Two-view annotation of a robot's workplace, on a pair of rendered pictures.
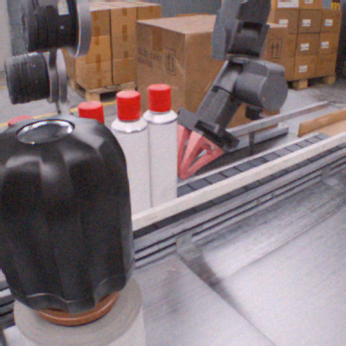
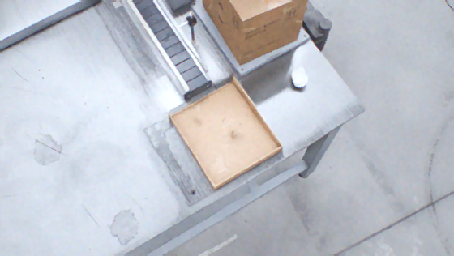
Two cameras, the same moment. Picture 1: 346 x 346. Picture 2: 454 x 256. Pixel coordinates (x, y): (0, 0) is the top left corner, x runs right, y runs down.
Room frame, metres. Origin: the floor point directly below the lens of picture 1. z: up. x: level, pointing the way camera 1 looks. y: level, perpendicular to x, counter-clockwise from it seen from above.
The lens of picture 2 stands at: (0.96, -1.10, 2.28)
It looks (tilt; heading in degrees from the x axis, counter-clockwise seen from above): 68 degrees down; 93
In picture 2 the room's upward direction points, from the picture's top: straight up
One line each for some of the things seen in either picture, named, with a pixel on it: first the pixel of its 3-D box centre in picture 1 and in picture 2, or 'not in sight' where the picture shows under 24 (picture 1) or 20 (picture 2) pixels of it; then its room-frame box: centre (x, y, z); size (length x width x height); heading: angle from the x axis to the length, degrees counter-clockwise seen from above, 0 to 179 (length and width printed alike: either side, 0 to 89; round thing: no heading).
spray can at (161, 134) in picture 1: (160, 150); not in sight; (0.55, 0.02, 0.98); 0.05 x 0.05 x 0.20
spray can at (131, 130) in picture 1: (132, 159); not in sight; (0.52, 0.06, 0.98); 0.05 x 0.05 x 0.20
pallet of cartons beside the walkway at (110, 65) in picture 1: (104, 44); not in sight; (4.27, 0.76, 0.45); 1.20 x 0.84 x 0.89; 31
